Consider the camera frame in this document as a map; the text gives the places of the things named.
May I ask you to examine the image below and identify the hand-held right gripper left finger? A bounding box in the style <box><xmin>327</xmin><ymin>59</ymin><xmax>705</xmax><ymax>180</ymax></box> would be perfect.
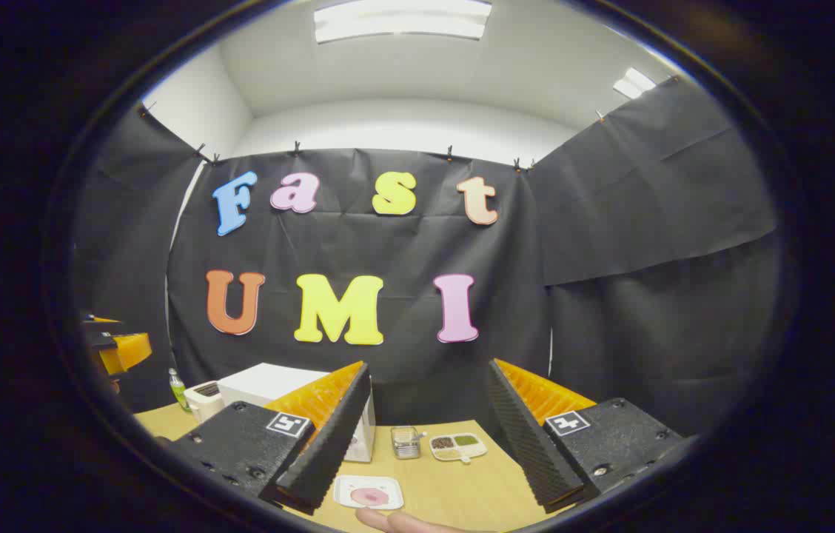
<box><xmin>158</xmin><ymin>361</ymin><xmax>373</xmax><ymax>517</ymax></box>

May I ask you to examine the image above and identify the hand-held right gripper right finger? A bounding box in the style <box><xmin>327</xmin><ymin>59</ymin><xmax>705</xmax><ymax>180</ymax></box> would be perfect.
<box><xmin>486</xmin><ymin>359</ymin><xmax>686</xmax><ymax>514</ymax></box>

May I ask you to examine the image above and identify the white square plate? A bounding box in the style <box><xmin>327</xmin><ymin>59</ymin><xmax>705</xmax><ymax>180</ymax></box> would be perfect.
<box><xmin>333</xmin><ymin>474</ymin><xmax>405</xmax><ymax>512</ymax></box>

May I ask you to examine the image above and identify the white microwave oven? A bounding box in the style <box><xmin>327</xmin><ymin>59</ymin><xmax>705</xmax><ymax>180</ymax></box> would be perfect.
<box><xmin>216</xmin><ymin>362</ymin><xmax>377</xmax><ymax>464</ymax></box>

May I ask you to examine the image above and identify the green label drink bottle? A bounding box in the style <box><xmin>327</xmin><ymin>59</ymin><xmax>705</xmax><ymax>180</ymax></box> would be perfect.
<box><xmin>168</xmin><ymin>368</ymin><xmax>193</xmax><ymax>413</ymax></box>

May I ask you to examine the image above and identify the white divided bean dish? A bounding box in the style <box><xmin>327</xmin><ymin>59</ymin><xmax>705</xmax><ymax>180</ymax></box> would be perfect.
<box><xmin>429</xmin><ymin>432</ymin><xmax>489</xmax><ymax>465</ymax></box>

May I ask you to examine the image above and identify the cream white toaster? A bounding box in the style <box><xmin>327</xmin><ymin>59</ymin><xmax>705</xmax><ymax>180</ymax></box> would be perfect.
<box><xmin>184</xmin><ymin>381</ymin><xmax>227</xmax><ymax>423</ymax></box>

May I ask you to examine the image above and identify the black backdrop cloth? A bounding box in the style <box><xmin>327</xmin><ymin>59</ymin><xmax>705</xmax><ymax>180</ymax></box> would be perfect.
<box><xmin>70</xmin><ymin>74</ymin><xmax>785</xmax><ymax>445</ymax></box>

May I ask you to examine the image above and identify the small ceiling light panel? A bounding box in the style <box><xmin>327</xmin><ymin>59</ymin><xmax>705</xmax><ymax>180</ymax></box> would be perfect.
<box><xmin>613</xmin><ymin>67</ymin><xmax>657</xmax><ymax>100</ymax></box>

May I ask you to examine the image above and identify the large ceiling light panel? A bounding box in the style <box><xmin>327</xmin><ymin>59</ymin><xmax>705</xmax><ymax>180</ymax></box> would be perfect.
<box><xmin>313</xmin><ymin>0</ymin><xmax>493</xmax><ymax>44</ymax></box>

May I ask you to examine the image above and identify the metal wire basket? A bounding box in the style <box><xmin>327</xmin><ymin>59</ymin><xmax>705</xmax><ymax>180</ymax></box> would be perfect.
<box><xmin>390</xmin><ymin>426</ymin><xmax>424</xmax><ymax>460</ymax></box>

